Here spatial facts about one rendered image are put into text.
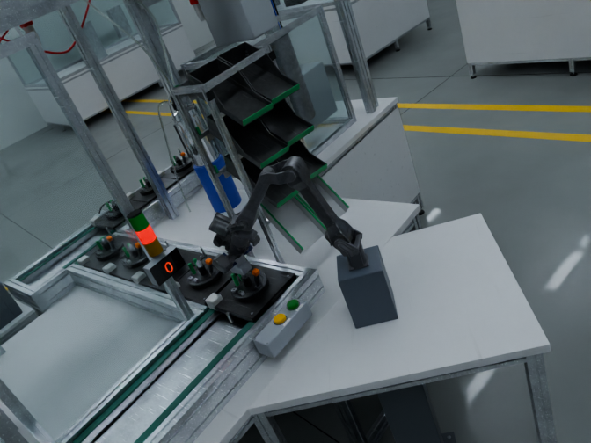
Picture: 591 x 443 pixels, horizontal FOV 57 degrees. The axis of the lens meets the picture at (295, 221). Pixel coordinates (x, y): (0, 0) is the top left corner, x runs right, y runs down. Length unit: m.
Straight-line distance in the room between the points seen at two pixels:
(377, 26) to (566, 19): 2.76
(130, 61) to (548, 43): 7.56
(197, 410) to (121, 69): 9.45
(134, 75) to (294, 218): 9.02
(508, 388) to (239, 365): 1.34
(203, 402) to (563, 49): 4.54
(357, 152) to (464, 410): 1.48
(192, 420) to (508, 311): 0.97
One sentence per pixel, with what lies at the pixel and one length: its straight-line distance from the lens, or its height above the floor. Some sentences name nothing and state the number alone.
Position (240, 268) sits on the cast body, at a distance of 1.86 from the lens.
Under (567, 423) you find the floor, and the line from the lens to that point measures 2.53.
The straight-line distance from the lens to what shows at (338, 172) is 3.02.
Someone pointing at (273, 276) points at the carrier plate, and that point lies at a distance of 1.96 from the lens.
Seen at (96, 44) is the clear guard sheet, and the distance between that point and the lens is 10.68.
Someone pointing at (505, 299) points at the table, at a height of 0.86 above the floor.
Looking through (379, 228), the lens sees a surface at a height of 0.86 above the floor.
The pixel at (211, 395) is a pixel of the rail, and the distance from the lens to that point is 1.70.
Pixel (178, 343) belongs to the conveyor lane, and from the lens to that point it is 1.93.
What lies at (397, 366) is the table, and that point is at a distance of 1.63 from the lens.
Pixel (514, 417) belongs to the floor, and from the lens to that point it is 2.56.
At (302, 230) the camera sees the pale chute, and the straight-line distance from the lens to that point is 2.02.
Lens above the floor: 2.03
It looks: 28 degrees down
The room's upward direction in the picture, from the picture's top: 22 degrees counter-clockwise
